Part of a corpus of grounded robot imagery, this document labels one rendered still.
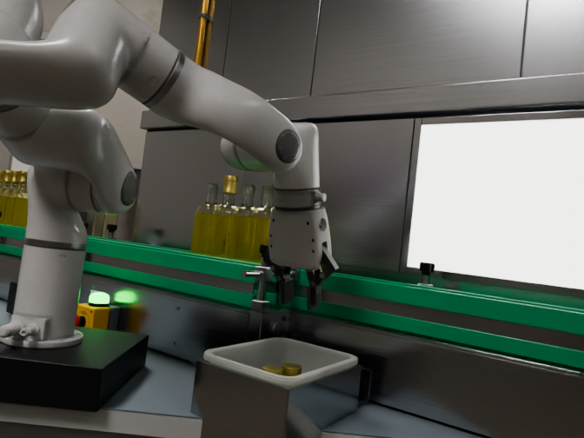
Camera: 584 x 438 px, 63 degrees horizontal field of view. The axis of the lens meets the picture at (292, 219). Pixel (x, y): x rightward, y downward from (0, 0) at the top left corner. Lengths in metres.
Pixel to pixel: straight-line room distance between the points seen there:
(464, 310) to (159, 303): 0.62
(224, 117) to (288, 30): 0.80
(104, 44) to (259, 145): 0.22
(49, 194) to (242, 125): 0.37
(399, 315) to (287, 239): 0.26
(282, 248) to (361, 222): 0.35
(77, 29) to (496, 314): 0.71
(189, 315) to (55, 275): 0.30
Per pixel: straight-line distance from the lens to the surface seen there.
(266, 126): 0.64
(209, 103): 0.63
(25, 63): 0.58
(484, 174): 1.03
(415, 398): 0.88
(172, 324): 1.06
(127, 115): 4.29
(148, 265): 1.15
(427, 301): 0.87
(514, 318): 0.84
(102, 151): 0.76
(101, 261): 1.29
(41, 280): 0.86
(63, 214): 0.87
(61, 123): 0.75
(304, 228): 0.75
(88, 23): 0.59
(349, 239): 1.11
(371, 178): 1.11
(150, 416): 0.78
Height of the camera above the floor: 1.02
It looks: 3 degrees up
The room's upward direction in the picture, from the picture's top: 6 degrees clockwise
